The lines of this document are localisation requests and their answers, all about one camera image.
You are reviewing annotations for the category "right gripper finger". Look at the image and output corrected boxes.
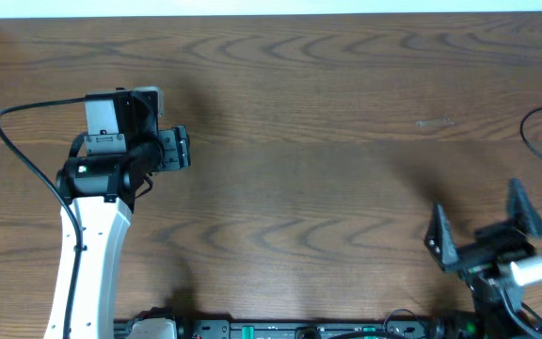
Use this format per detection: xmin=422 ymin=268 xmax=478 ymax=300
xmin=506 ymin=179 xmax=542 ymax=237
xmin=423 ymin=202 xmax=461 ymax=271

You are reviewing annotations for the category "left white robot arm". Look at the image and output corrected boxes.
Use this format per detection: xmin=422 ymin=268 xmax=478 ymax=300
xmin=45 ymin=87 xmax=191 ymax=338

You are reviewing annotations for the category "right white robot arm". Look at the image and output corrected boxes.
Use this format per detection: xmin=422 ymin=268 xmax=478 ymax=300
xmin=424 ymin=179 xmax=542 ymax=338

